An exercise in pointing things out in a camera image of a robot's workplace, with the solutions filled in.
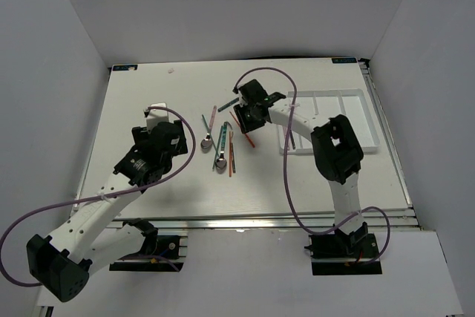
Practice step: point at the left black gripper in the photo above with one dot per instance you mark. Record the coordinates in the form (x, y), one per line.
(141, 136)

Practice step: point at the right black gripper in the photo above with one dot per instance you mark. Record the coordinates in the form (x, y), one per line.
(246, 126)

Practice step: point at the orange chopstick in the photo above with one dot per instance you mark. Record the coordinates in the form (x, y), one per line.
(230, 162)
(244, 134)

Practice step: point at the pink handled knife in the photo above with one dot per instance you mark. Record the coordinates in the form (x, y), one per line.
(288, 146)

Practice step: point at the floral handled knife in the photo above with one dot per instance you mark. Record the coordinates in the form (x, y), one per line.
(291, 139)

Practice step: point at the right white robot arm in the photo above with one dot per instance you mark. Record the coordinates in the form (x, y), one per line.
(335, 148)

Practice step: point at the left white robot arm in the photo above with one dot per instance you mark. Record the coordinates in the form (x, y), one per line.
(64, 260)

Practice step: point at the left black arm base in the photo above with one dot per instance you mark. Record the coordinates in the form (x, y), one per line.
(160, 251)

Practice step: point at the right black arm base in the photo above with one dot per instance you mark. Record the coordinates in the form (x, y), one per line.
(338, 254)

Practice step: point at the green chopstick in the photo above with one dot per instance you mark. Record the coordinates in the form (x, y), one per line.
(217, 149)

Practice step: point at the dark thin chopstick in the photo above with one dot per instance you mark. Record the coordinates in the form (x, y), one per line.
(232, 153)

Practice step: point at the left blue corner label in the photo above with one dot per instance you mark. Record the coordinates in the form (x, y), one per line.
(129, 67)

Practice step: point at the white divided utensil tray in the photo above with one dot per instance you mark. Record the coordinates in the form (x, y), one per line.
(338, 116)

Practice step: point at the pink handled spoon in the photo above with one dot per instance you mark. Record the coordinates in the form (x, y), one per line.
(208, 142)

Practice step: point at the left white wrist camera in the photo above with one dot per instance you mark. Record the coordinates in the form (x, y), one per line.
(154, 115)

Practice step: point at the green handled spoon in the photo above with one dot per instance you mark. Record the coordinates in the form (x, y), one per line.
(221, 161)

